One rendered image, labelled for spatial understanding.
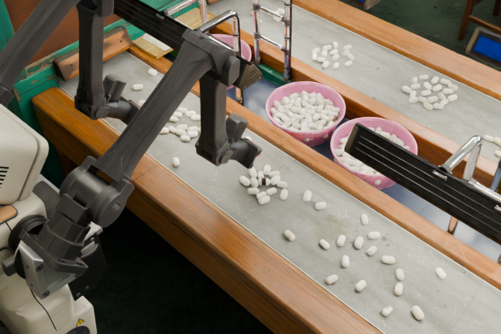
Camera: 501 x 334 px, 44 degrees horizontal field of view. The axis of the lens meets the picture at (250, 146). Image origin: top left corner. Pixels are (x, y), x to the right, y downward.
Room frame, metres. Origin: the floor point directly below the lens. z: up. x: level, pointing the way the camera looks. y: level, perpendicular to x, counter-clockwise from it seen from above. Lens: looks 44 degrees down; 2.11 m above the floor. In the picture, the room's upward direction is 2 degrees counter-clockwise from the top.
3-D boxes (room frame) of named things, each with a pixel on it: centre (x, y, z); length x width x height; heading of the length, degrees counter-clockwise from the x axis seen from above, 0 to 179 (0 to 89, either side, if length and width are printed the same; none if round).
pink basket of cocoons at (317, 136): (1.60, -0.19, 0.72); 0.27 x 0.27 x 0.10
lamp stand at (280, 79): (1.93, -0.15, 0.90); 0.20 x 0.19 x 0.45; 44
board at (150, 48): (2.07, 0.27, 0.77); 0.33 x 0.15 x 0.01; 134
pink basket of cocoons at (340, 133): (1.39, -0.38, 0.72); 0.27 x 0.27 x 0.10
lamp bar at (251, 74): (1.60, 0.20, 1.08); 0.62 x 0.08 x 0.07; 44
